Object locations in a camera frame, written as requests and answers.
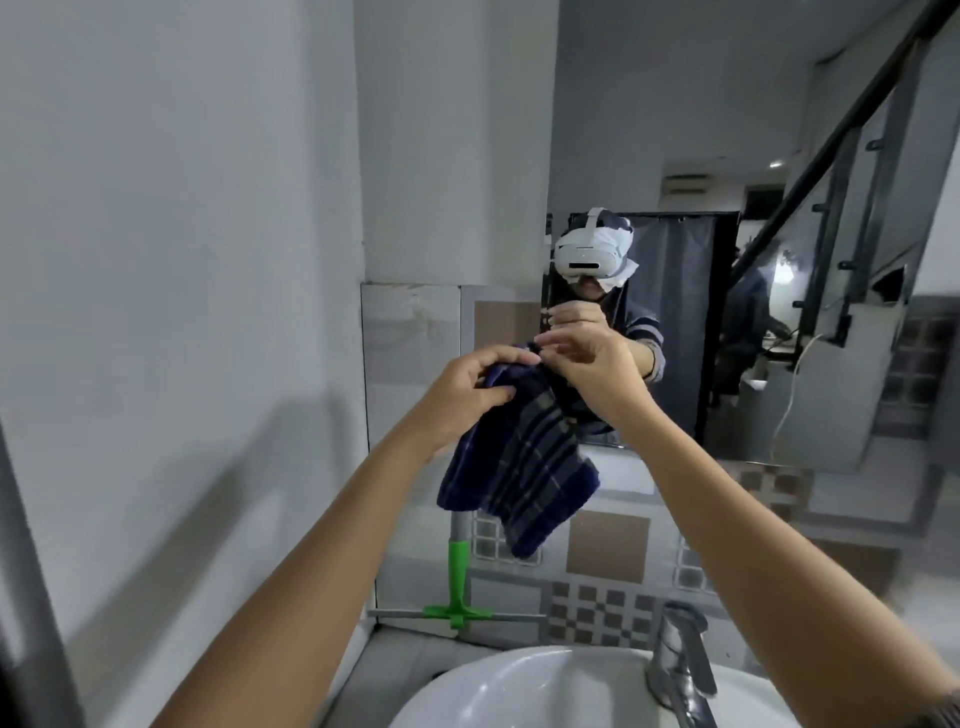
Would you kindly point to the person's right hand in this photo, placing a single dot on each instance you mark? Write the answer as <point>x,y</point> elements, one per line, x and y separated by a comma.
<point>607,375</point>

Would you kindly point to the person's left hand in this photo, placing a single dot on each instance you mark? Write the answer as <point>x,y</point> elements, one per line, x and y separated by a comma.
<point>461,394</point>

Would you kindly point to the person's right fingers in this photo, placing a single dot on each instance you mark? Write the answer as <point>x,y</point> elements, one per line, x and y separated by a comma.
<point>568,343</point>

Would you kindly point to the person's left thumb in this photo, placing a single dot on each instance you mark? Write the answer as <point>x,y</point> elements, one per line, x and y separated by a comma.
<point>499,397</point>

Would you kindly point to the blue plaid cloth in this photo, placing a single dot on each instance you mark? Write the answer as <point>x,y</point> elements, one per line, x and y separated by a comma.
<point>525,472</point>

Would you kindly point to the person's left forearm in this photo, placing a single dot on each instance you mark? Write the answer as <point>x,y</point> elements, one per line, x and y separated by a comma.
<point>330,570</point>

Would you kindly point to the person's right forearm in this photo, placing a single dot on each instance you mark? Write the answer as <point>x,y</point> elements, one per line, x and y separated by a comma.
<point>765,555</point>

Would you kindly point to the green grey squeegee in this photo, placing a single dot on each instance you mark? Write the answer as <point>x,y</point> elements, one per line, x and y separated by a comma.
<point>457,577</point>

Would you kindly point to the white ceramic sink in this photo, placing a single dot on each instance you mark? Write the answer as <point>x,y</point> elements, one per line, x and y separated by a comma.
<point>540,690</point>

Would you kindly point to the chrome faucet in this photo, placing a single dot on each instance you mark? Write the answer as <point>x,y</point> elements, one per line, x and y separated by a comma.
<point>679,660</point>

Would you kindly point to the grey striped sleeve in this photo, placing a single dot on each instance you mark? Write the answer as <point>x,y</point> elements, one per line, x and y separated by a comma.
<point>946,712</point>

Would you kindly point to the wall mirror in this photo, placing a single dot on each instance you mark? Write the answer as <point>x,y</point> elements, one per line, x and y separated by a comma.
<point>787,225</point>

